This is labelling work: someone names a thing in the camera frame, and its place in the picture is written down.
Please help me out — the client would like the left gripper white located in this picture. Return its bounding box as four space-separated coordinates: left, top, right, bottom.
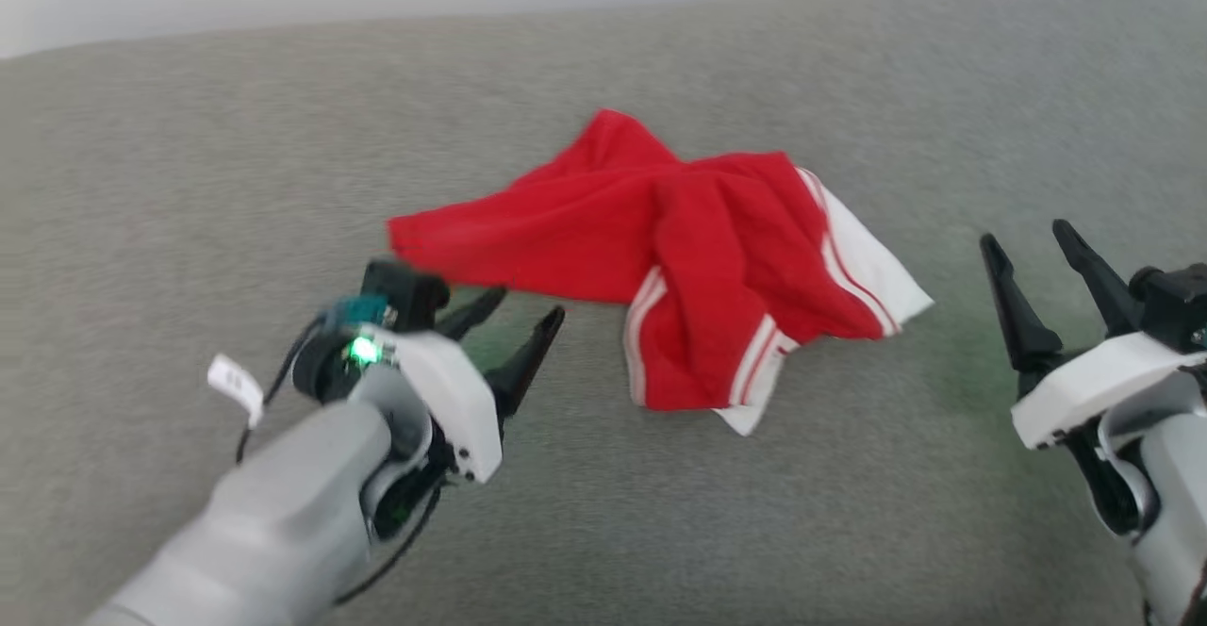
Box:
374 286 568 487

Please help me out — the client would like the grey fabric sofa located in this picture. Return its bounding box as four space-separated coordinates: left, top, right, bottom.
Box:
0 0 1207 626

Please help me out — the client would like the red basketball jersey white trim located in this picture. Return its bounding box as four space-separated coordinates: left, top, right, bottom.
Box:
387 107 934 438

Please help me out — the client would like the thin black camera cable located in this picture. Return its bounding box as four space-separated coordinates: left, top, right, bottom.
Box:
234 310 331 465

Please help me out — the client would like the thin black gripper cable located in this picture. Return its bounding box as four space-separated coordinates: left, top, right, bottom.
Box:
332 485 446 606

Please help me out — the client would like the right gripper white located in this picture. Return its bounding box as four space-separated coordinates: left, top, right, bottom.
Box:
978 218 1207 451

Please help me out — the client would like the white cable label tag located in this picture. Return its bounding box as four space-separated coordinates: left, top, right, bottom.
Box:
207 354 266 429

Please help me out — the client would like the teal cable connector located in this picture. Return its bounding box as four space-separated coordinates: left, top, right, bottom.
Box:
321 294 392 331

